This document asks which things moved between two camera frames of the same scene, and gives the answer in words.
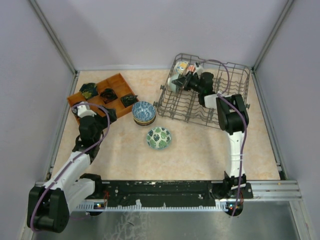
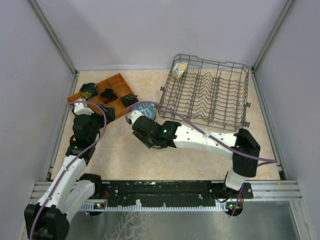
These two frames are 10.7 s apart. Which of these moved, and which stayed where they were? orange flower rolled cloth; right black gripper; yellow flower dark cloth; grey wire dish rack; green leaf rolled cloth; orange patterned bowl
Moved: orange patterned bowl; right black gripper
Stayed: yellow flower dark cloth; orange flower rolled cloth; green leaf rolled cloth; grey wire dish rack
